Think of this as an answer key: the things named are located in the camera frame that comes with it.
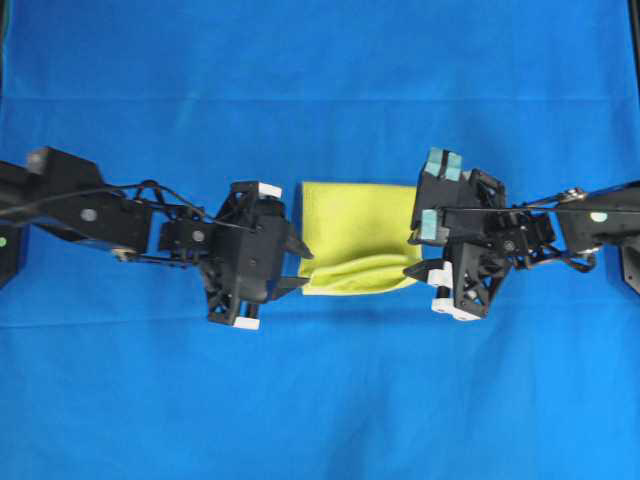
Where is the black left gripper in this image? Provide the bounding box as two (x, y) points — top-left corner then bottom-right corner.
(199, 182), (314, 330)

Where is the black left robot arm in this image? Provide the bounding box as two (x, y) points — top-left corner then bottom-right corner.
(1, 147), (313, 330)

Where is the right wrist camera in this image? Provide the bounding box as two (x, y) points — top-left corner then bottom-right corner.
(408, 147), (473, 247)

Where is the yellow-green towel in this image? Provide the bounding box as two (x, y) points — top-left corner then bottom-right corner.
(298, 181), (422, 296)

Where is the blue table cloth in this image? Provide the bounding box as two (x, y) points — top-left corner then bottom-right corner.
(1, 1), (639, 479)

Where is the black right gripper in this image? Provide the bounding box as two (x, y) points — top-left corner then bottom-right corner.
(403, 169), (511, 322)

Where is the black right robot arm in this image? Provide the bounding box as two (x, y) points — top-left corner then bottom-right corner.
(403, 169), (639, 321)

